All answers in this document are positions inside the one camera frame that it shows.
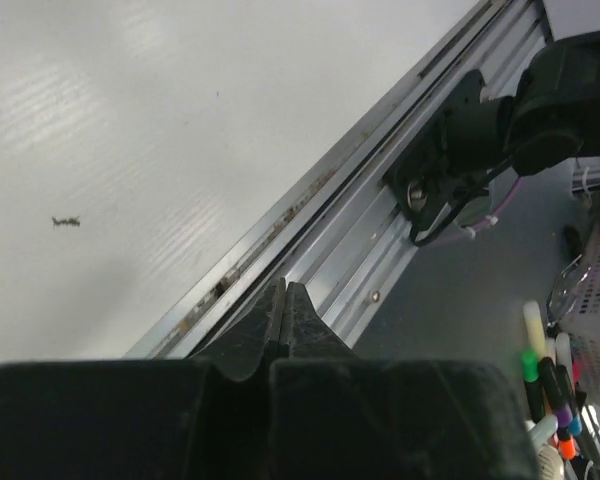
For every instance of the aluminium front rail frame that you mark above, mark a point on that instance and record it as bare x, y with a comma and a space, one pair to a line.
338, 230

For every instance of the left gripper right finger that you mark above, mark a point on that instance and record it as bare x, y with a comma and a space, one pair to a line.
299, 332

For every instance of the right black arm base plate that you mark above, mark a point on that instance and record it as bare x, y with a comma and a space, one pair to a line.
419, 179

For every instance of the pale yellow marker in cup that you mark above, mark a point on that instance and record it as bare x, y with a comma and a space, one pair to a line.
535, 328

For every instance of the purple banded black marker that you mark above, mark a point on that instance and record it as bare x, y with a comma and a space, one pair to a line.
555, 382

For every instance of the orange capped marker in cup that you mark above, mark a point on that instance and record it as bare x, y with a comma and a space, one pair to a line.
567, 448

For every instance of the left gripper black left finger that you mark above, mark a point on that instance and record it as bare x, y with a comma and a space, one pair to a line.
245, 350

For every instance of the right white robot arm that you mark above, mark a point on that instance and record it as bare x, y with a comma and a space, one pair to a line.
553, 115

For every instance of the green capped black marker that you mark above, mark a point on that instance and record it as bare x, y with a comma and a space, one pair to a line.
535, 395

